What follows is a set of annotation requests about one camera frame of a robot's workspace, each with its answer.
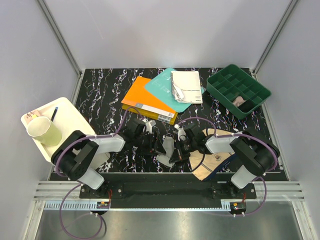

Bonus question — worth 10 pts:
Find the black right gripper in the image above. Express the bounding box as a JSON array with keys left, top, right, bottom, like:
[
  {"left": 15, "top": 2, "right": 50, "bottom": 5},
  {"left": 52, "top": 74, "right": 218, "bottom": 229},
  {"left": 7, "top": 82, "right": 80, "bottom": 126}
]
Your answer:
[{"left": 170, "top": 138, "right": 197, "bottom": 164}]

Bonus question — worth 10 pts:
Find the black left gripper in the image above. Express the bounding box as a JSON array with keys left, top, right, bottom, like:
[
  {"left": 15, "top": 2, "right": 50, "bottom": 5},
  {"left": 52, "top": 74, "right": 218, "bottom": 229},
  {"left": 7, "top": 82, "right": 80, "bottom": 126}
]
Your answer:
[{"left": 133, "top": 131, "right": 166, "bottom": 156}]

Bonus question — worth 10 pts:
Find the grey underwear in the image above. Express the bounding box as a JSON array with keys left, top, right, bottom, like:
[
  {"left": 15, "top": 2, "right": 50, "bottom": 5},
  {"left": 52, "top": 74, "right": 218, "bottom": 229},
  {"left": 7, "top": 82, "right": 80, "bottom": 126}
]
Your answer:
[{"left": 156, "top": 136, "right": 175, "bottom": 168}]

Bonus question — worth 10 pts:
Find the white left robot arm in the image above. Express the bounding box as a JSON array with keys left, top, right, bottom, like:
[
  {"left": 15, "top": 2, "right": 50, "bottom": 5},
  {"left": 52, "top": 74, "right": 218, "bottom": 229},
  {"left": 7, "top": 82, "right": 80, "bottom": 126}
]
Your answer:
[{"left": 51, "top": 119, "right": 166, "bottom": 198}]

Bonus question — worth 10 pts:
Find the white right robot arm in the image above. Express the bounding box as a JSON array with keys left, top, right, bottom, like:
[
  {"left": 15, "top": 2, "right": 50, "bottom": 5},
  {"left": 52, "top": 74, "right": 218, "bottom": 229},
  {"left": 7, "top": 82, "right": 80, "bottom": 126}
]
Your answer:
[{"left": 169, "top": 124, "right": 280, "bottom": 199}]

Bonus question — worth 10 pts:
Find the beige underwear navy trim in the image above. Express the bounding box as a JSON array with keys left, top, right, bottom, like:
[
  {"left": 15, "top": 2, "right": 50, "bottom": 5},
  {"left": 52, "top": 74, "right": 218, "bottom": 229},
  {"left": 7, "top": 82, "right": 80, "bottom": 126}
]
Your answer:
[{"left": 189, "top": 128, "right": 236, "bottom": 181}]

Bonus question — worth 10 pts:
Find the pink rolled underwear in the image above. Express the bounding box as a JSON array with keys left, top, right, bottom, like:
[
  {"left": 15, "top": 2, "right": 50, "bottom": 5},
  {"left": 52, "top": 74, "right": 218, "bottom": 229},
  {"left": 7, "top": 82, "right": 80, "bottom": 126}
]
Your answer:
[{"left": 232, "top": 96, "right": 246, "bottom": 108}]

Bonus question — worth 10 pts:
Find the yellow binder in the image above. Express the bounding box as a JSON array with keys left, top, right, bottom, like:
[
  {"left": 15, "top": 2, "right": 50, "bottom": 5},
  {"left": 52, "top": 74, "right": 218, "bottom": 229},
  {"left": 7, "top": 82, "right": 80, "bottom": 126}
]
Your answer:
[{"left": 122, "top": 103, "right": 178, "bottom": 125}]

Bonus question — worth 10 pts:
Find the orange folder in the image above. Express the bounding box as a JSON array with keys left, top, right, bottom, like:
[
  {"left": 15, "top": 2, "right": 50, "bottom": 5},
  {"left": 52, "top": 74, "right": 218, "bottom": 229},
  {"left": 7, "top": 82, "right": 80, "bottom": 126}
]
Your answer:
[{"left": 121, "top": 76, "right": 176, "bottom": 118}]

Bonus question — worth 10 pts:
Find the teal plastic board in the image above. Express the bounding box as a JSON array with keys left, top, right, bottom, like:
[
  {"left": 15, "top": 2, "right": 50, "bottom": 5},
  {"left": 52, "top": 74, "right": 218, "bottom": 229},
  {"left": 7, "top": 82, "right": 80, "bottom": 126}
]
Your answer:
[{"left": 145, "top": 68, "right": 205, "bottom": 113}]

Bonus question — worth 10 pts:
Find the white Canon safety booklet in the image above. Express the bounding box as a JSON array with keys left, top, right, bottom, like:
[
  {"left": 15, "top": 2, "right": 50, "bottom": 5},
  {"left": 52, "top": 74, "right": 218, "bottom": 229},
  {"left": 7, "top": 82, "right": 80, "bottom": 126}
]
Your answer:
[{"left": 170, "top": 70, "right": 203, "bottom": 104}]

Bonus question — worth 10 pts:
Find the green compartment tray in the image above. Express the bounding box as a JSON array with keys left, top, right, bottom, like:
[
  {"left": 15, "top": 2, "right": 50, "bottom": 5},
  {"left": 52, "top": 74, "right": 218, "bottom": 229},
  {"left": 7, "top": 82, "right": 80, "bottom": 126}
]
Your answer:
[{"left": 206, "top": 64, "right": 272, "bottom": 120}]

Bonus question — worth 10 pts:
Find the blue black pen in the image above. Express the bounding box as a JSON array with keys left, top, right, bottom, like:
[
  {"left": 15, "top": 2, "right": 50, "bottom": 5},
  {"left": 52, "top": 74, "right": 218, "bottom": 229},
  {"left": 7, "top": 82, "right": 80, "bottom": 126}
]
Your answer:
[{"left": 50, "top": 106, "right": 59, "bottom": 122}]

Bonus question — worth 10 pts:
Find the green paper cup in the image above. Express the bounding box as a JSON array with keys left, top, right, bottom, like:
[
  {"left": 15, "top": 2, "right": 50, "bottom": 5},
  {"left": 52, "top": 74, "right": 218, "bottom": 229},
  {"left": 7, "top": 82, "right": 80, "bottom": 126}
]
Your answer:
[{"left": 26, "top": 116, "right": 62, "bottom": 147}]

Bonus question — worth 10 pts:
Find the pink sticky note pad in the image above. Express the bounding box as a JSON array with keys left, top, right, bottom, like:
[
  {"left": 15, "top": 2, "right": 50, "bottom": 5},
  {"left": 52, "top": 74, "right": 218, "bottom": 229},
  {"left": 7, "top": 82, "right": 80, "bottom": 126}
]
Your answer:
[{"left": 24, "top": 109, "right": 42, "bottom": 125}]

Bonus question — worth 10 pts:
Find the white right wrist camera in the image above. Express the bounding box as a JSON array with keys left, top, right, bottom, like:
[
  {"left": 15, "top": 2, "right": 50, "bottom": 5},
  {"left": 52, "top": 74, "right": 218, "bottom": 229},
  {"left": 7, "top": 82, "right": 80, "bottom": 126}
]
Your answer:
[{"left": 174, "top": 124, "right": 186, "bottom": 141}]

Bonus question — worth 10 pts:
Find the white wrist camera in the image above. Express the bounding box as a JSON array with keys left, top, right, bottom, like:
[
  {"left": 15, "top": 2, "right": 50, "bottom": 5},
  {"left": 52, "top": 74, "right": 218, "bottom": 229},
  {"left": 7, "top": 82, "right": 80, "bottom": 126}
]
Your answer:
[
  {"left": 174, "top": 124, "right": 186, "bottom": 141},
  {"left": 142, "top": 118, "right": 156, "bottom": 134}
]

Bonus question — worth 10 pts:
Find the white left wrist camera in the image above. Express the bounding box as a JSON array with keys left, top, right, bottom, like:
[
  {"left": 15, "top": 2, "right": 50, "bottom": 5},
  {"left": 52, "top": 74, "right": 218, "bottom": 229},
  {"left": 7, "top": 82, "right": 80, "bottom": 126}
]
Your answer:
[{"left": 142, "top": 118, "right": 156, "bottom": 134}]

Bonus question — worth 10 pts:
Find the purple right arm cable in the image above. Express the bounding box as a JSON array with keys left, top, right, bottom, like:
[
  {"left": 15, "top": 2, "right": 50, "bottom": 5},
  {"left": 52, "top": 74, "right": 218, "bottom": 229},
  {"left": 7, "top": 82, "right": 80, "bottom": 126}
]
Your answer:
[{"left": 174, "top": 117, "right": 278, "bottom": 218}]

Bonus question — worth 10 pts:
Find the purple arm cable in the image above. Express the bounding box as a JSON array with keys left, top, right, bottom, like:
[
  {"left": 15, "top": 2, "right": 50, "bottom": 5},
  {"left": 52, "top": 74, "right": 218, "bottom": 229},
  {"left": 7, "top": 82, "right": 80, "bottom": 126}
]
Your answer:
[
  {"left": 174, "top": 117, "right": 278, "bottom": 218},
  {"left": 54, "top": 106, "right": 146, "bottom": 237}
]

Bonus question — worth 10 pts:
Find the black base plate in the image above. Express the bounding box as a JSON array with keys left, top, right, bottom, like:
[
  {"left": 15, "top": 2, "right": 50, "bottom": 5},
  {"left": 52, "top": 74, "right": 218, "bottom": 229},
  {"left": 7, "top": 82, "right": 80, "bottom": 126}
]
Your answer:
[{"left": 79, "top": 172, "right": 257, "bottom": 211}]

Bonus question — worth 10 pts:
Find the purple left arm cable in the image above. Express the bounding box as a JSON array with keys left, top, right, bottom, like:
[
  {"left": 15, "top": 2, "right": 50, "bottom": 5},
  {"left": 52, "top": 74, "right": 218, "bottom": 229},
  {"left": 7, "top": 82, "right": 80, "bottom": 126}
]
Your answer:
[{"left": 54, "top": 106, "right": 146, "bottom": 237}]

